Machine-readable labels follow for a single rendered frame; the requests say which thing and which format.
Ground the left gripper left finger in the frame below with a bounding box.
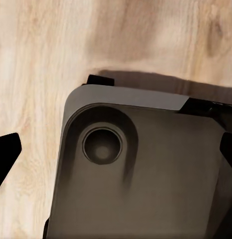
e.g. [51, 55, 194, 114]
[0, 132, 22, 186]

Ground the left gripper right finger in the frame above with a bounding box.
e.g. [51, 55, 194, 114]
[220, 132, 232, 167]

